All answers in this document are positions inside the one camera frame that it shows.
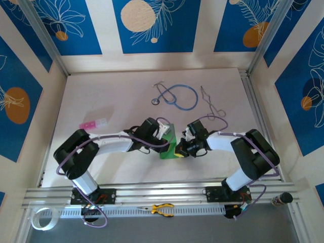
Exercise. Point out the green square paper sheet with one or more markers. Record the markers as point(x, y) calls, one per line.
point(168, 154)

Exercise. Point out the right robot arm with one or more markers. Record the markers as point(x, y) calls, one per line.
point(255, 157)

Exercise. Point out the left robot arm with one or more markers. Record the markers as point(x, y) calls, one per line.
point(76, 157)

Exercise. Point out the blue stethoscope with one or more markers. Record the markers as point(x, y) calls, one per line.
point(155, 101)

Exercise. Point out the pink and clear plastic box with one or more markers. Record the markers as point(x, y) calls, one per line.
point(88, 124)

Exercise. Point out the yellow black pliers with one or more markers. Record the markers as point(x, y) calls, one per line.
point(155, 208)

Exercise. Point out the small bottle with black cap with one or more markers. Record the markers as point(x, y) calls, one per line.
point(286, 197)

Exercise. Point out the clear tape roll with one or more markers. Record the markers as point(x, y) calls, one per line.
point(34, 220)

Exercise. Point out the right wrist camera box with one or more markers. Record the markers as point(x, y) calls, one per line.
point(187, 134)

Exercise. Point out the long aluminium mounting rail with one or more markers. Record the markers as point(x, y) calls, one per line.
point(164, 195)

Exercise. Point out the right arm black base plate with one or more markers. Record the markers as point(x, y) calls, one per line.
point(212, 193)

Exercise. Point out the aluminium side rail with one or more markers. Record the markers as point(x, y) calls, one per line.
point(249, 88)
point(41, 181)

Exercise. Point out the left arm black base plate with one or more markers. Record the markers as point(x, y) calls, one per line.
point(111, 196)

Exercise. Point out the aluminium frame post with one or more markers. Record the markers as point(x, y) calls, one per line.
point(268, 35)
point(48, 43)

